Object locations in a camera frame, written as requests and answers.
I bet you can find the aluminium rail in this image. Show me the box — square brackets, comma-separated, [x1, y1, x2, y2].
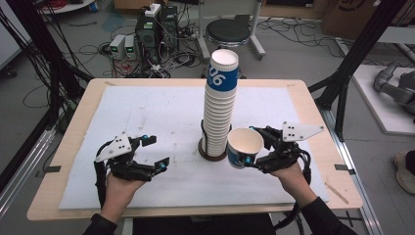
[321, 109, 386, 235]
[0, 126, 57, 218]

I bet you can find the single blue white paper cup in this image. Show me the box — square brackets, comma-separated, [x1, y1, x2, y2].
[226, 126, 265, 170]

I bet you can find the white round table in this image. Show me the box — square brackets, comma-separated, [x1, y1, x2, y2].
[41, 0, 96, 15]

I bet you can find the tall stack of paper cups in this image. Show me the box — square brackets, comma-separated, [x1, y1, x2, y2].
[201, 48, 241, 158]

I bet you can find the thin wooden stick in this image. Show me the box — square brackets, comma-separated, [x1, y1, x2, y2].
[324, 181, 349, 206]

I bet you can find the grey bench power supply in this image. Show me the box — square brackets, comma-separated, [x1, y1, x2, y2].
[123, 34, 138, 61]
[109, 33, 127, 61]

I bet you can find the black round stool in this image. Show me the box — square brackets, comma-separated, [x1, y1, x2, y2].
[206, 18, 252, 50]

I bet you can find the person's left hand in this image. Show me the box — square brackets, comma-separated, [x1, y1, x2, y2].
[99, 170, 147, 225]

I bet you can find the right hand-held gripper black cable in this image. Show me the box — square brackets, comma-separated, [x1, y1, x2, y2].
[273, 148, 313, 233]

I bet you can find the white platform board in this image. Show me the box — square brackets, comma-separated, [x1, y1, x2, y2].
[351, 64, 415, 137]

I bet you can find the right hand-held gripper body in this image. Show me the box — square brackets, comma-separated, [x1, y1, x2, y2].
[259, 121, 326, 174]

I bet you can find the left hand-held gripper black cable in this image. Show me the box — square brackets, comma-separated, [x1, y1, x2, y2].
[93, 161, 109, 210]

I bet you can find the black cup holder stand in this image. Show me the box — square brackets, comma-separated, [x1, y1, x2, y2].
[198, 118, 233, 163]

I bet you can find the brown cardboard box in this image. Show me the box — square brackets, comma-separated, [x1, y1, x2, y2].
[320, 0, 415, 41]

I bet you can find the white power adapter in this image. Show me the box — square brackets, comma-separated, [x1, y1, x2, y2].
[144, 3, 162, 19]

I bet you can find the hand-held gripper black cable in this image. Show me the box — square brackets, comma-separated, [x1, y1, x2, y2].
[273, 148, 313, 233]
[93, 161, 109, 210]

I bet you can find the white foam mat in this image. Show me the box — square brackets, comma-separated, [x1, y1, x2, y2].
[59, 85, 330, 211]

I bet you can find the white table leg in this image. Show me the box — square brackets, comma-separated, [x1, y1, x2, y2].
[120, 217, 136, 235]

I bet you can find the white metal stand frame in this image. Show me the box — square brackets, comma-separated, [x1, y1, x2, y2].
[195, 0, 267, 62]

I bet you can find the black computer tower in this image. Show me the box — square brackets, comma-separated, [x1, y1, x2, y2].
[134, 14, 161, 65]
[159, 5, 180, 54]

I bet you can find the person's right hand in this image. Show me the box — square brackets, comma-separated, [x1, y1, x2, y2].
[269, 162, 319, 210]

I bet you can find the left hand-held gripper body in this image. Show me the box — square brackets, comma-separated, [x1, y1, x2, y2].
[94, 131, 155, 182]

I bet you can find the black metal frame post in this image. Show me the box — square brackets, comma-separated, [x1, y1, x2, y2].
[307, 0, 409, 142]
[0, 0, 94, 135]

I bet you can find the person's lap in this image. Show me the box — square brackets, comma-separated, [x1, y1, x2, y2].
[132, 213, 279, 235]

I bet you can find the tangle of floor cables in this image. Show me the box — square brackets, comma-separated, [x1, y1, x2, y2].
[62, 6, 205, 79]

